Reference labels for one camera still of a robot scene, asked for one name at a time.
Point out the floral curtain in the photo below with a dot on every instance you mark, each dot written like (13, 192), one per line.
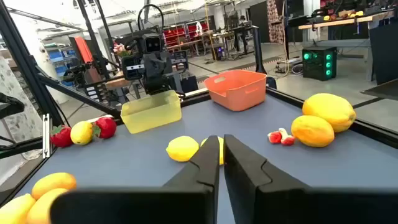
(273, 20)

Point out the red cap toy mushroom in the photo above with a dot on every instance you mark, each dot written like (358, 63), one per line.
(275, 137)
(287, 140)

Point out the silver frame bracket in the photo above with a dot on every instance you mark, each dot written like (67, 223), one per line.
(46, 137)

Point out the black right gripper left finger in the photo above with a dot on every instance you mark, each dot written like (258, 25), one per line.
(186, 202)

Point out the person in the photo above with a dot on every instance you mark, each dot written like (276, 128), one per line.
(242, 21)

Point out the orange plastic basket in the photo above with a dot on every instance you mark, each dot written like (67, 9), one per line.
(236, 93)

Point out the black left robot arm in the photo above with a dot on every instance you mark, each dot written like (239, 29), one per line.
(133, 73)

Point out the black partition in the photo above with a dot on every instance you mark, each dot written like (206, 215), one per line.
(384, 53)

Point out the blue bin shelf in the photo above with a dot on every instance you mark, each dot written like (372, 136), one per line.
(60, 62)

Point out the wooden workbench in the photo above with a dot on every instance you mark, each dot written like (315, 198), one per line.
(342, 21)

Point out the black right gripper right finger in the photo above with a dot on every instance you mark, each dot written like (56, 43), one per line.
(264, 199)

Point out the yellow lemon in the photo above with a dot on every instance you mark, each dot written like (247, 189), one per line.
(182, 149)
(15, 210)
(221, 152)
(81, 133)

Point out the red storage shelves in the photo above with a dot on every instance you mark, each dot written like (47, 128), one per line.
(185, 34)

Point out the black aluminium rig frame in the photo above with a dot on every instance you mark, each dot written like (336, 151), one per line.
(18, 53)

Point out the red strawberry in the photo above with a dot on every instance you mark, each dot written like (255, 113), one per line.
(106, 127)
(62, 137)

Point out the black floor mat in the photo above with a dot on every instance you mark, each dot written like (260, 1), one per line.
(381, 90)

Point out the orange-red panel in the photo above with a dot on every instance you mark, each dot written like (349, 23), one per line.
(83, 49)

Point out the black computer tower green fans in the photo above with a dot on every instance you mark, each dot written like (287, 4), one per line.
(314, 70)

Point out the yellow-green plastic basket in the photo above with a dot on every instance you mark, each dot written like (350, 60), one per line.
(149, 115)

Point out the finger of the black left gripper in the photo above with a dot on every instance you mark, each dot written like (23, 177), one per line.
(162, 87)
(151, 87)

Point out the black corner post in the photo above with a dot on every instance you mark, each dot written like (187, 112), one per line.
(257, 49)

